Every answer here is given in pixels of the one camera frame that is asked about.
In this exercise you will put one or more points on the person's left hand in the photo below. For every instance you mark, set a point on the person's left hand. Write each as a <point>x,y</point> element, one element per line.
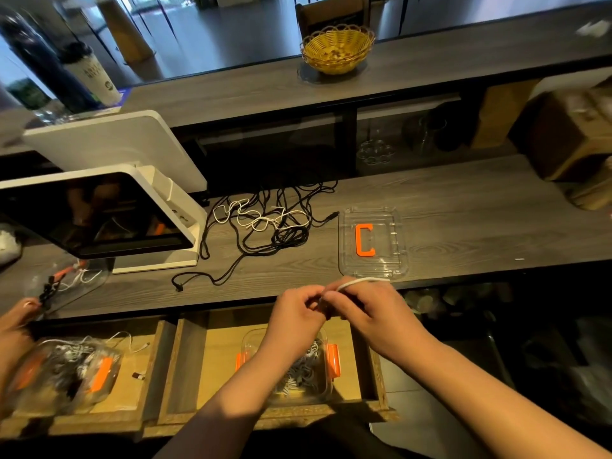
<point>294,322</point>

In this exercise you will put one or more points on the person's right hand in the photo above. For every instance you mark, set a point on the person's right hand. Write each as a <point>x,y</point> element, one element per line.
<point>382,320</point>

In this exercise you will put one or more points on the clear container drawer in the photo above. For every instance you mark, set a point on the clear container drawer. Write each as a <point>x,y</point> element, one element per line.
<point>333,387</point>
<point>33,396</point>

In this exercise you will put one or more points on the person's left forearm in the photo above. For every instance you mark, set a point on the person's left forearm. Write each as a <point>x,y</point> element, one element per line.
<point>225,411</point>

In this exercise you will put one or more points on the person's right forearm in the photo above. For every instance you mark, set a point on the person's right forearm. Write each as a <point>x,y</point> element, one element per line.
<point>507,406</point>

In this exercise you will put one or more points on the brown cardboard box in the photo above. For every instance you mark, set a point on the brown cardboard box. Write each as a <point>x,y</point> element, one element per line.
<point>569,134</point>

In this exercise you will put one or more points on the wooden drawer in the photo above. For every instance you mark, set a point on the wooden drawer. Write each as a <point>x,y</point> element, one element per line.
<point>368,373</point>
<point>143,396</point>

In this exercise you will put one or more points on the small white connector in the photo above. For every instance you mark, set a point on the small white connector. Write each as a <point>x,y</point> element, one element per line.
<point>138,375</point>

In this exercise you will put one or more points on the white touchscreen monitor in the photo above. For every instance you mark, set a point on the white touchscreen monitor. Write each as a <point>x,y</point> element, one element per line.
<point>96,220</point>

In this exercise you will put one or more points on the grey wooden bar counter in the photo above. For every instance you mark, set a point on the grey wooden bar counter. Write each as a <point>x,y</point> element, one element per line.
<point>258,86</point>

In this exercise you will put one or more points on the flat cardboard sheet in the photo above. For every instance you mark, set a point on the flat cardboard sheet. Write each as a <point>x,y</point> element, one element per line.
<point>505,114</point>

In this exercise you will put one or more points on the white customer display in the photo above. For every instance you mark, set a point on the white customer display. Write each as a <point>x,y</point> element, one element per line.
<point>115,148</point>

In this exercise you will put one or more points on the yellow woven basket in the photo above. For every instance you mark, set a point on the yellow woven basket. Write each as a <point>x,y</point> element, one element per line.
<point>338,49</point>

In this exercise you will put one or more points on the blue white notebook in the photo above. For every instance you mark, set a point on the blue white notebook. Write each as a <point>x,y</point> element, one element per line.
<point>124,96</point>

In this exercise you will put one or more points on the white headset device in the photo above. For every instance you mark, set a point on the white headset device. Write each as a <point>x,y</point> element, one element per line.
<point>8,245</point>

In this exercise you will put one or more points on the brown wooden chair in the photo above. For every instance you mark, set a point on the brown wooden chair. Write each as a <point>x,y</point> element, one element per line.
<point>333,12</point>

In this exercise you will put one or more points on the white paper coffee cup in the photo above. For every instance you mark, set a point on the white paper coffee cup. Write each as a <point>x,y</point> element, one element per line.
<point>91,76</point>

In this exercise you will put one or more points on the round wooden table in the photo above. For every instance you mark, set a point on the round wooden table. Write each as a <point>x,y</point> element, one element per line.
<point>124,28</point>

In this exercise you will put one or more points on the clear plastic water bottle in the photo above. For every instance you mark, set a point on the clear plastic water bottle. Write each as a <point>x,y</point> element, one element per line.
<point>24,95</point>

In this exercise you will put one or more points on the black thermos bottle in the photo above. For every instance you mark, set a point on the black thermos bottle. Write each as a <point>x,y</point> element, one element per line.
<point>43,62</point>

